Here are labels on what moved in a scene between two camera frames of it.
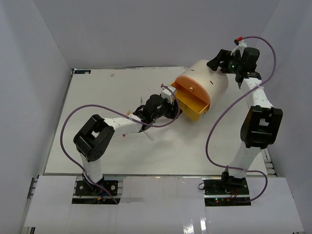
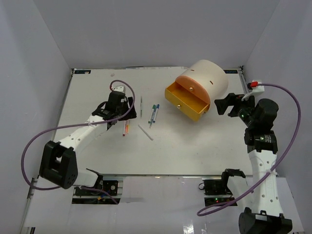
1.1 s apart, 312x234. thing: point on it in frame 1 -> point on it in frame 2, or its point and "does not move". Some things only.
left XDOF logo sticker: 83,71 does not move
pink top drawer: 194,87 does not move
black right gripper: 225,56 -> 232,99
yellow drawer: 192,106 does not move
